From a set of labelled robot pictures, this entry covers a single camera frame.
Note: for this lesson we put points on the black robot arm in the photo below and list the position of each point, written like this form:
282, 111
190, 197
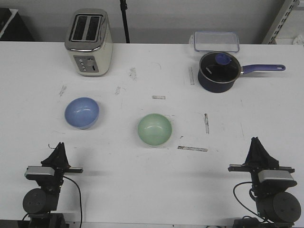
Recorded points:
41, 203
276, 208

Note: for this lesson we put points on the dark blue saucepan with handle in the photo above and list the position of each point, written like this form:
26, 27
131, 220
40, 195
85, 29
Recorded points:
222, 87

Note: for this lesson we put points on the grey metal shelf rack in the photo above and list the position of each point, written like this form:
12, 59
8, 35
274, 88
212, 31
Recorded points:
280, 19

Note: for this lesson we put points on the glass pot lid blue knob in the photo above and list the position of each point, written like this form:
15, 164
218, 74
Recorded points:
220, 67

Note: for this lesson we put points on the blue bowl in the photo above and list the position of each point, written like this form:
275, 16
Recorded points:
82, 113

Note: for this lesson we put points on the white crumpled cloth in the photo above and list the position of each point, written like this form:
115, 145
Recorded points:
299, 40

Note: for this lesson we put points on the cream and chrome toaster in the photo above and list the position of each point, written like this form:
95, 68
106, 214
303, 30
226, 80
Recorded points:
89, 42

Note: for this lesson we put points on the green bowl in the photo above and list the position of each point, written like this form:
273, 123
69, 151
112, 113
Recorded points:
154, 129

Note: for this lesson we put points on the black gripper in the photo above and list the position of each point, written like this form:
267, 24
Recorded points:
269, 180
55, 183

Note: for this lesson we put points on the clear plastic food container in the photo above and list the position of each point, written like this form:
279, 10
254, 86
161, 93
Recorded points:
207, 41

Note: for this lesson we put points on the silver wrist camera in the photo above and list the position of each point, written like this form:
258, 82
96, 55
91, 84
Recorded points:
274, 175
38, 172

